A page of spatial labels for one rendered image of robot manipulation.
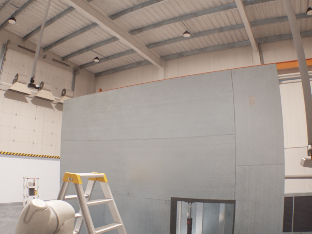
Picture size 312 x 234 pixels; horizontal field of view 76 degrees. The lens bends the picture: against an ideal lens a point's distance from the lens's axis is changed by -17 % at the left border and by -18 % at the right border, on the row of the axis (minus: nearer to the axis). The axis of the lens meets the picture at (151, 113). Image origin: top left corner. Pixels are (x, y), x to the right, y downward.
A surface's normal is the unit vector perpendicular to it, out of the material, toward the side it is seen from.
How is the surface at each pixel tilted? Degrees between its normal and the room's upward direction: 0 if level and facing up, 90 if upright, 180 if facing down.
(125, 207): 90
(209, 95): 90
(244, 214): 90
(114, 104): 90
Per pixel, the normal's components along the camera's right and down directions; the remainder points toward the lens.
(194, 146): -0.52, -0.17
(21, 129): 0.85, -0.09
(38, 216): 0.62, -0.19
